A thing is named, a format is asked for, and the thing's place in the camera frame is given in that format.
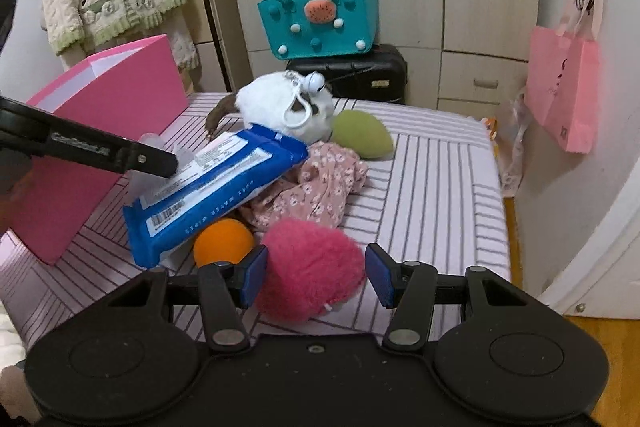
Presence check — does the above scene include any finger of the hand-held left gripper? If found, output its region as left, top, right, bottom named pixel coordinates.
left=0, top=96, right=180, bottom=180

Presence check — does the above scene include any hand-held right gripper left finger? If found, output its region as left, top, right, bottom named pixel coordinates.
left=105, top=244, right=271, bottom=355

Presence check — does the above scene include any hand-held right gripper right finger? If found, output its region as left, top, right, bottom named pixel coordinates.
left=365, top=243, right=531, bottom=355

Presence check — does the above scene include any large pink paper bag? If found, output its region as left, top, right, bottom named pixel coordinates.
left=0, top=34, right=190, bottom=266

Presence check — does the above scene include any pink fluffy plush ball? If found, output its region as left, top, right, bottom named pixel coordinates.
left=255, top=217, right=366, bottom=323

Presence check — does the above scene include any blue wet wipes pack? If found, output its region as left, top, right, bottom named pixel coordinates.
left=122, top=123, right=309, bottom=269

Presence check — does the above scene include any green makeup sponge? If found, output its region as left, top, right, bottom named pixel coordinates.
left=331, top=109, right=396, bottom=160

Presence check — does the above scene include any orange ball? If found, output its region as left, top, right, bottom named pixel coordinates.
left=193, top=218, right=256, bottom=269

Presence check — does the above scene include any striped bed sheet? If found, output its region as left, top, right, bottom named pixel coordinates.
left=0, top=92, right=513, bottom=343

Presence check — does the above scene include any pink floral cloth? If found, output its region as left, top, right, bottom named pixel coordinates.
left=237, top=141, right=370, bottom=235

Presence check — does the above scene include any black suitcase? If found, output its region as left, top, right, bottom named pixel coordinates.
left=286, top=44, right=408, bottom=105

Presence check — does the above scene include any white door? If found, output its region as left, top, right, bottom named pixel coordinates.
left=540, top=177, right=640, bottom=320

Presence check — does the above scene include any teal felt tote bag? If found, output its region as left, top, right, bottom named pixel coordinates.
left=257, top=0, right=378, bottom=60

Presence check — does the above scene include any pink hanging paper bag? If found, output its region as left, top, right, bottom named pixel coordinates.
left=525, top=0, right=603, bottom=154

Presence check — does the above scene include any white plush cat keychain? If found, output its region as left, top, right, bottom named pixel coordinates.
left=205, top=69, right=337, bottom=144

